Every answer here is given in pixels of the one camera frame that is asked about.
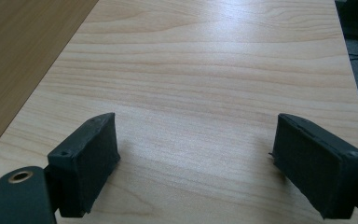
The black equipment base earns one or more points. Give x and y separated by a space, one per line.
355 17

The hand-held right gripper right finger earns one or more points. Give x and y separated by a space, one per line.
313 161

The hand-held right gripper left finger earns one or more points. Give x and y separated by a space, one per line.
87 168

